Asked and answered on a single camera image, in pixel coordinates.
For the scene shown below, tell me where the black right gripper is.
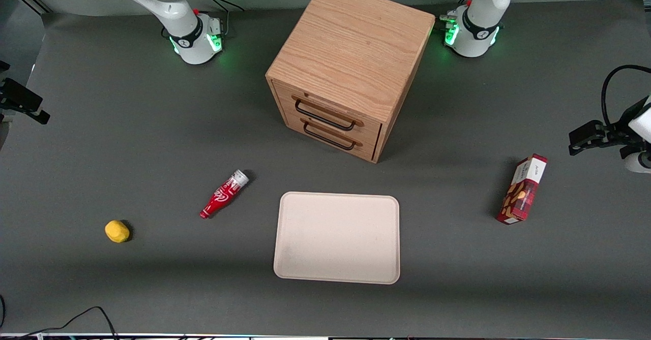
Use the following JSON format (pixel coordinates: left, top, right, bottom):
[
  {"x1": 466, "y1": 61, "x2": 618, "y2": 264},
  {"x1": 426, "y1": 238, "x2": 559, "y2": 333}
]
[{"x1": 0, "y1": 78, "x2": 50, "y2": 125}]

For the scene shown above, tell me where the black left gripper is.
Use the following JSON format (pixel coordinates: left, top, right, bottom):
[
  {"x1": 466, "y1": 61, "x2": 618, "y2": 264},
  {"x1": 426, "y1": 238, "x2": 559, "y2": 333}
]
[{"x1": 569, "y1": 99, "x2": 646, "y2": 156}]

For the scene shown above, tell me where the wooden drawer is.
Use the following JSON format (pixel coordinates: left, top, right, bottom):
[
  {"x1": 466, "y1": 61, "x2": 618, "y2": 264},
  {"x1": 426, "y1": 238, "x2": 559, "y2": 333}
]
[
  {"x1": 280, "y1": 105, "x2": 381, "y2": 163},
  {"x1": 272, "y1": 80, "x2": 383, "y2": 145}
]

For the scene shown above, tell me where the black metal drawer handle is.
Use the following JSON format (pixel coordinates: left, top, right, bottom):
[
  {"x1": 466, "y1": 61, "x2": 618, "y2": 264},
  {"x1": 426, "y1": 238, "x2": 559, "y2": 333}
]
[
  {"x1": 302, "y1": 121, "x2": 358, "y2": 151},
  {"x1": 294, "y1": 99, "x2": 358, "y2": 131}
]

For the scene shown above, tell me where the wooden drawer cabinet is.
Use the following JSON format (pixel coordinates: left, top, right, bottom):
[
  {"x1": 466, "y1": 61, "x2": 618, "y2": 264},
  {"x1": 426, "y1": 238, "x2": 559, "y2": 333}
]
[{"x1": 265, "y1": 0, "x2": 436, "y2": 164}]

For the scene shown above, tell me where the red cookie box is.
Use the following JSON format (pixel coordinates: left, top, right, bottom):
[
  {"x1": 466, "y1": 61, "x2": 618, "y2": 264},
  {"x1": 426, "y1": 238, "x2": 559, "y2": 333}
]
[{"x1": 496, "y1": 153, "x2": 549, "y2": 225}]

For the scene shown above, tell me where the dark grey table mat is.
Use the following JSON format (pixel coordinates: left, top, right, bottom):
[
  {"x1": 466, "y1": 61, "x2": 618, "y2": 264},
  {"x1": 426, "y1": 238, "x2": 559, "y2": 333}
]
[{"x1": 0, "y1": 0, "x2": 651, "y2": 336}]

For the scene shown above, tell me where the yellow lemon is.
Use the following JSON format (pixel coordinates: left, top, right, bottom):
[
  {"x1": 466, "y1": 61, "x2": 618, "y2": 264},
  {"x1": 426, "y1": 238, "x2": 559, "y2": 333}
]
[{"x1": 105, "y1": 220, "x2": 131, "y2": 243}]

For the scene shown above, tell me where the red soda bottle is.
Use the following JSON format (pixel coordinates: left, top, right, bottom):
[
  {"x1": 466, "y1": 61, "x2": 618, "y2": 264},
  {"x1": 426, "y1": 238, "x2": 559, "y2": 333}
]
[{"x1": 199, "y1": 170, "x2": 250, "y2": 220}]

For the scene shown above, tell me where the beige plastic tray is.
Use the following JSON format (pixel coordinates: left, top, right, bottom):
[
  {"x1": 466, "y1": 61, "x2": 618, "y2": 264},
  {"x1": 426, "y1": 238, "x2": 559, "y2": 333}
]
[{"x1": 273, "y1": 192, "x2": 401, "y2": 285}]

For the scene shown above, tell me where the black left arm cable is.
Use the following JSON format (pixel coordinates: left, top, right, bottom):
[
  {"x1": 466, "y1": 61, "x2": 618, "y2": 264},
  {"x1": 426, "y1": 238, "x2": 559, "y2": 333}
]
[{"x1": 601, "y1": 65, "x2": 651, "y2": 127}]

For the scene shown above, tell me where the black loose table cable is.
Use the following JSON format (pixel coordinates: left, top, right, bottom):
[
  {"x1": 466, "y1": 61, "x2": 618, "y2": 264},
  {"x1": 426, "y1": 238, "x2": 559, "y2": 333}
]
[{"x1": 0, "y1": 306, "x2": 119, "y2": 340}]

